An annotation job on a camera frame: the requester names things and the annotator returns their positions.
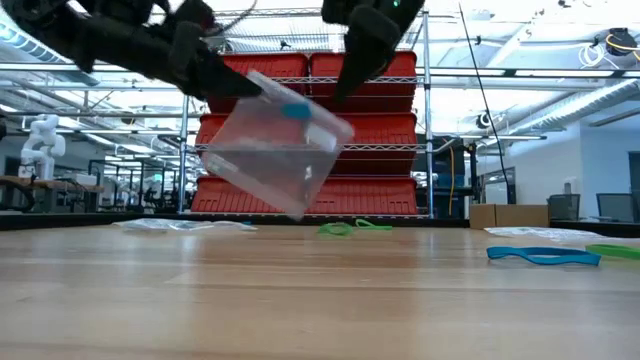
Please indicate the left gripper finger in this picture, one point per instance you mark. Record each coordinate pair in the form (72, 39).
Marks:
(227, 85)

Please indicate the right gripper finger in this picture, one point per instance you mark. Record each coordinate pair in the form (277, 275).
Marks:
(360, 75)

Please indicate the blue rubber band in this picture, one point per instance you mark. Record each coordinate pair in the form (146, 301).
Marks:
(592, 259)
(297, 111)

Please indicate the clear plastic zip bag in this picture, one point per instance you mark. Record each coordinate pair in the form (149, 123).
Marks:
(185, 225)
(545, 233)
(280, 165)

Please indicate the green rubber band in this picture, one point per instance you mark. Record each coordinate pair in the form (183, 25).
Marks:
(380, 228)
(620, 251)
(335, 230)

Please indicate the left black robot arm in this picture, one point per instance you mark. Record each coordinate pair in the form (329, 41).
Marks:
(40, 25)

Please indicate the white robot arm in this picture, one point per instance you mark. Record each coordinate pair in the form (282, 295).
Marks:
(42, 150)

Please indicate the red plastic storage bin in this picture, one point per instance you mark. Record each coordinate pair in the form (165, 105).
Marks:
(385, 130)
(290, 62)
(405, 90)
(225, 200)
(207, 130)
(370, 197)

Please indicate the black equipment rack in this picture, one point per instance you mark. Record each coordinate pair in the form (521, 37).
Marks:
(442, 165)

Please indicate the round grey fixture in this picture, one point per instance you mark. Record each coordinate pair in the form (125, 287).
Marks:
(484, 121)

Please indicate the wooden workbench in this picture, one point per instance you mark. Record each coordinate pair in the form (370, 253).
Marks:
(50, 184)

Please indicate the brown cardboard box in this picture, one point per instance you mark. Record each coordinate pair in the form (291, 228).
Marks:
(520, 216)

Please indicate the grey office chair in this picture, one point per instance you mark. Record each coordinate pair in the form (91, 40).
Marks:
(564, 207)
(615, 207)

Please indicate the black ceiling device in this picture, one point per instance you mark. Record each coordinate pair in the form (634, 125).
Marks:
(620, 40)

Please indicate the silver ventilation duct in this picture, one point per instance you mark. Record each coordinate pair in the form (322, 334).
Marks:
(575, 107)
(20, 50)

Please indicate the background black frame workstation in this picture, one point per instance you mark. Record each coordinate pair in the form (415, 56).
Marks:
(125, 185)

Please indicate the black aluminium table frame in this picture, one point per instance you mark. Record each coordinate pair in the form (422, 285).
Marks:
(50, 221)

